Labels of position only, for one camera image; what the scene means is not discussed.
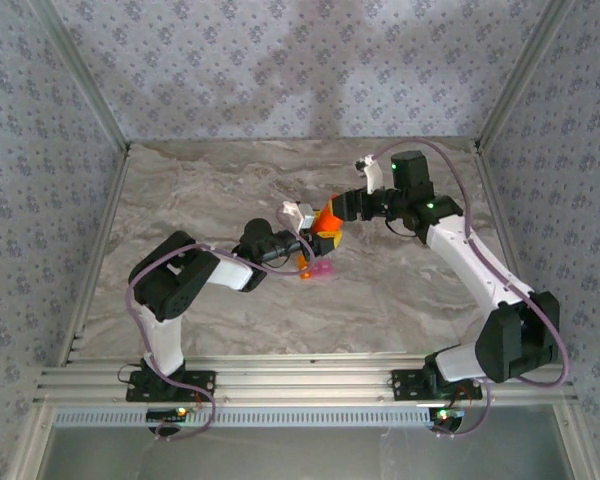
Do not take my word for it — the aluminium frame post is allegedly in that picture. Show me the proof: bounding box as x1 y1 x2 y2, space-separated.
27 0 134 151
474 0 579 151

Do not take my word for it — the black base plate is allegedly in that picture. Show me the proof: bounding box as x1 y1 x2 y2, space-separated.
125 368 217 403
390 368 483 402

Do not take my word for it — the left circuit board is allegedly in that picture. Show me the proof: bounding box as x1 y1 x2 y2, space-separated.
146 407 189 422

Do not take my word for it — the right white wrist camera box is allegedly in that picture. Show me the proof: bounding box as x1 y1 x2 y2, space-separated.
353 156 384 195

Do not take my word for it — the aluminium frame leg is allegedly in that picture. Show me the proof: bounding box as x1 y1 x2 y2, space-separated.
14 404 56 480
552 404 597 480

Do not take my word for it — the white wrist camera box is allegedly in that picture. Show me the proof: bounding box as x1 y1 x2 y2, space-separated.
281 200 317 234
353 156 384 195

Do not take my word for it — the circuit board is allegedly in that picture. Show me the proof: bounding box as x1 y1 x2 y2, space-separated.
146 407 189 422
429 407 466 434

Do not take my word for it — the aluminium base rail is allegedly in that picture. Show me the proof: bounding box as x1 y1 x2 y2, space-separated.
32 349 579 407

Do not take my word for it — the orange pill bottle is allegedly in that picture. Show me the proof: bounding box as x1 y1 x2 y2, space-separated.
311 196 345 237

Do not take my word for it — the aluminium table side rail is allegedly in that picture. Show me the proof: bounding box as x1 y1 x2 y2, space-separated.
57 142 134 369
474 142 554 366

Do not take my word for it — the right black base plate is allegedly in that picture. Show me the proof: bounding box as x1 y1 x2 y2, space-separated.
390 368 483 402

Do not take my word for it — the grey slotted cable duct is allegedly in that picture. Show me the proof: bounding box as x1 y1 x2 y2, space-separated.
54 405 434 429

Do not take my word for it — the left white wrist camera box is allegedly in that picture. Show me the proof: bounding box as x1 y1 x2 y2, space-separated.
281 200 317 234

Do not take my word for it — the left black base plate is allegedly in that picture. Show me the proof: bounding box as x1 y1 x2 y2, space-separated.
125 368 217 403

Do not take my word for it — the right circuit board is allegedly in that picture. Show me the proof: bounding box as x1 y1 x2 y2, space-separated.
429 407 466 434

